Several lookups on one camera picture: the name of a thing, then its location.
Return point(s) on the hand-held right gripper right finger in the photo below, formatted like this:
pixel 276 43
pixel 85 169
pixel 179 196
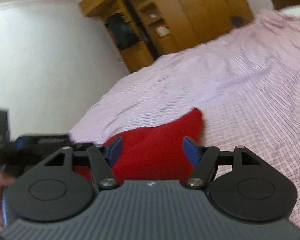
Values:
pixel 191 152

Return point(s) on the white item on shelf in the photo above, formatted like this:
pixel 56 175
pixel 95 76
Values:
pixel 163 31

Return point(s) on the wooden wardrobe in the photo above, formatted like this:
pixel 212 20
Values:
pixel 195 12

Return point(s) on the bed with pink checkered sheet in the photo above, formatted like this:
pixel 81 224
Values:
pixel 240 80

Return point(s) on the dark hanging clothes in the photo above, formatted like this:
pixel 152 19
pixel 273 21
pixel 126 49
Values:
pixel 123 32

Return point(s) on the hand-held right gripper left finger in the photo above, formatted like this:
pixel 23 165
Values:
pixel 115 151

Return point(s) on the red knit sweater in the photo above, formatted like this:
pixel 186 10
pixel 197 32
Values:
pixel 160 145

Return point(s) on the small black object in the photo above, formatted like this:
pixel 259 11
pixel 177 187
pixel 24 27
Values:
pixel 236 21

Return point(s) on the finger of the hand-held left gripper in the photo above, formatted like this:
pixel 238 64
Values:
pixel 83 146

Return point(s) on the white pillow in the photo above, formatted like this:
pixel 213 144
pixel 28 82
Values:
pixel 293 10

